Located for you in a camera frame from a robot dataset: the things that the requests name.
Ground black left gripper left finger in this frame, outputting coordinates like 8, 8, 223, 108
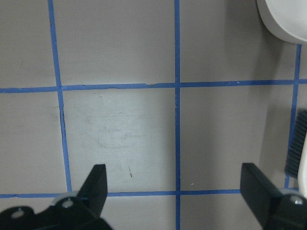
77, 164, 107, 217

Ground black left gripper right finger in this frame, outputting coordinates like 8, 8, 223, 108
240, 163, 282, 223

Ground white hand brush black bristles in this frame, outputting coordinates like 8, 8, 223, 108
284, 108, 307, 192

